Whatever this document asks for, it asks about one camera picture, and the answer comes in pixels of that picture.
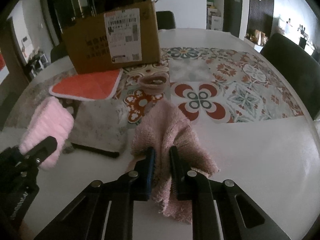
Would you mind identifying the light pink fluffy cloth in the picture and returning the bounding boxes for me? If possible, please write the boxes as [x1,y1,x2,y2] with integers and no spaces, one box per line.
[18,96,74,170]

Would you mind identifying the dusty pink towel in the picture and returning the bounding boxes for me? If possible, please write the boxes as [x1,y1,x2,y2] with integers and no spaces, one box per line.
[129,99,219,224]

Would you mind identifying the black flat item under cloth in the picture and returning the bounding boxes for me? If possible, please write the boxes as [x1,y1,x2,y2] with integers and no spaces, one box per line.
[71,143,120,159]

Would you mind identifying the grey fluffy cloth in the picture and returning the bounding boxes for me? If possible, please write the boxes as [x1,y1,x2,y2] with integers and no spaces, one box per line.
[61,99,129,154]

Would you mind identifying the orange quilted pot holder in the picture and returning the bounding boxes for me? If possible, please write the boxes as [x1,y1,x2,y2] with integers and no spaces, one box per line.
[49,69,123,101]

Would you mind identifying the small shelf with items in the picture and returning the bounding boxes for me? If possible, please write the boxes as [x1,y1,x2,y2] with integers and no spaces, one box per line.
[23,48,50,80]

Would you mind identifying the brown rolled sock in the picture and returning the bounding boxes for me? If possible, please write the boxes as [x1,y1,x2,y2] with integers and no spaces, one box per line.
[138,72,169,95]

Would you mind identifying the dark chair left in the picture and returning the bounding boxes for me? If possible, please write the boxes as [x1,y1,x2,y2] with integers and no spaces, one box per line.
[50,42,68,63]

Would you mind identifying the patterned tablecloth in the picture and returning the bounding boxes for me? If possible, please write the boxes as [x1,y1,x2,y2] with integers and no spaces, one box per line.
[5,47,303,128]

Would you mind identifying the cardboard box with label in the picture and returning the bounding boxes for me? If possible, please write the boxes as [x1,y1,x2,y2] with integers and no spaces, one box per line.
[62,1,161,74]

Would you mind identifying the dark chair behind table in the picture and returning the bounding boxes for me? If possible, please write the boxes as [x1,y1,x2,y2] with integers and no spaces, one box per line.
[156,11,176,30]

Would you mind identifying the dark chair right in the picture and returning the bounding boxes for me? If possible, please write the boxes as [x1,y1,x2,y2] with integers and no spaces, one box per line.
[260,33,319,120]

